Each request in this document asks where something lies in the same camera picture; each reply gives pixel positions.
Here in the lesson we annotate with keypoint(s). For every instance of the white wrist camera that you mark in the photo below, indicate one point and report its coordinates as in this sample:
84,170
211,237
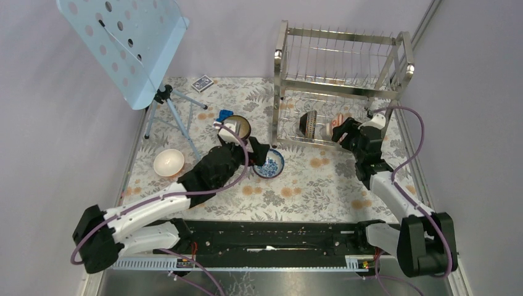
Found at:
378,121
226,132

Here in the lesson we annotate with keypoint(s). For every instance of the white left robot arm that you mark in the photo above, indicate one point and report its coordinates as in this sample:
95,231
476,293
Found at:
102,236

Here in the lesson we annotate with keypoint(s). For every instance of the blue white patterned bowl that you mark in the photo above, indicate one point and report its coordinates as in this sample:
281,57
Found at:
272,167

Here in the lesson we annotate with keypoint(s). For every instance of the floral patterned table mat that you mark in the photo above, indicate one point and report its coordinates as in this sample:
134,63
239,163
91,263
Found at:
317,184

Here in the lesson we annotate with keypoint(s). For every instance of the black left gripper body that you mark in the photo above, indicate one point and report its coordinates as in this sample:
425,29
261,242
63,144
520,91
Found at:
238,158

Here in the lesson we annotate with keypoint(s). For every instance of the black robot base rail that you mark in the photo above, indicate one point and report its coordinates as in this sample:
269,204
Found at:
256,244

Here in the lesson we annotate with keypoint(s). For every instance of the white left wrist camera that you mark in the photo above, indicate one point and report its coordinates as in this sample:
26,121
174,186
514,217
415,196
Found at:
226,132

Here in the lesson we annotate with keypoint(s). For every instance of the dark striped bowl in rack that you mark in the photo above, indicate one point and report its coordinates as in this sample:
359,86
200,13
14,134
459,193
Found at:
307,124

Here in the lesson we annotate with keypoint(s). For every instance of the orange white bowl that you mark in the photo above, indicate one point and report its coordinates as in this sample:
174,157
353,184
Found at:
168,163

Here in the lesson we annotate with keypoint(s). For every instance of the light blue perforated music stand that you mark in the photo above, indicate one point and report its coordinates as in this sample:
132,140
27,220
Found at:
134,42

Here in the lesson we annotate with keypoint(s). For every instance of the orange patterned bowl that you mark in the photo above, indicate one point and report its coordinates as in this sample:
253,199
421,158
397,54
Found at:
334,122

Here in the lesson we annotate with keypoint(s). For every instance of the blue plastic toy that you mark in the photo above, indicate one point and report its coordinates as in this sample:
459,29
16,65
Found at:
224,114

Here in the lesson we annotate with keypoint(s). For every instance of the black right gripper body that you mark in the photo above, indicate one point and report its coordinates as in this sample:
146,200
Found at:
357,153

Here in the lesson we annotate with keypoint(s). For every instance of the blue playing card box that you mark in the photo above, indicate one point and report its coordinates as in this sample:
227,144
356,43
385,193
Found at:
202,84

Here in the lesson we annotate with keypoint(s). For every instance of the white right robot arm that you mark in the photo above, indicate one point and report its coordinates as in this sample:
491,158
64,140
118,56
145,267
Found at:
424,244

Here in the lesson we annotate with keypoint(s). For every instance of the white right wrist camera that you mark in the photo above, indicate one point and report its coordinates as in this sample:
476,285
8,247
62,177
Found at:
378,121

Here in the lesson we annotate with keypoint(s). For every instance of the stainless steel dish rack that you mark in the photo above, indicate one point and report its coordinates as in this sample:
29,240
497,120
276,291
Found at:
334,71

